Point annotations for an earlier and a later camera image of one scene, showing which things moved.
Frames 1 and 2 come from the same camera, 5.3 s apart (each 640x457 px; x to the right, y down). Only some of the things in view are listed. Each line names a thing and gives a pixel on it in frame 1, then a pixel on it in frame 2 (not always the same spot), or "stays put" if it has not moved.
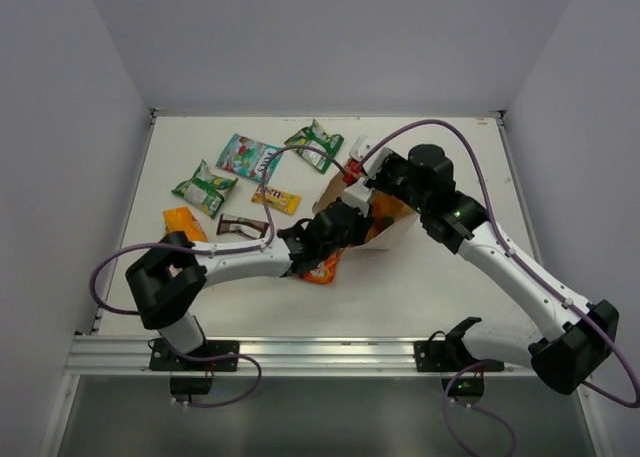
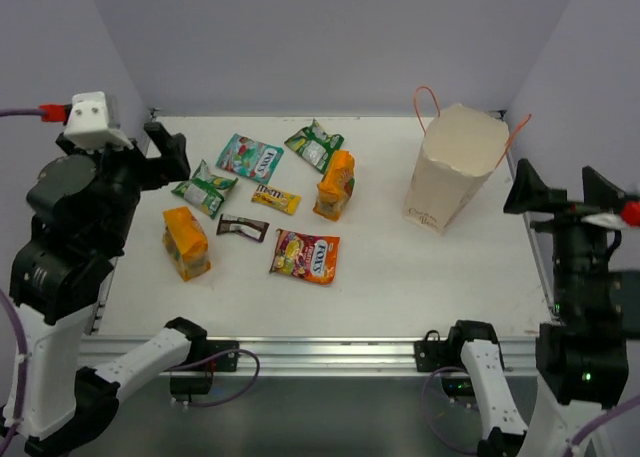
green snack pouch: x=204 y=192 stays put
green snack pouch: x=314 y=136 stays put
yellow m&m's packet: x=279 y=200 stays put
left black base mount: x=213 y=355 stays put
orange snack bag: x=385 y=210 → x=337 y=184
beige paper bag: x=385 y=240 → x=462 y=146
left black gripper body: x=351 y=217 → x=145 y=164
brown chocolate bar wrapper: x=232 y=225 stays put
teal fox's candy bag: x=247 y=157 stays put
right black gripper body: x=393 y=178 → x=567 y=224
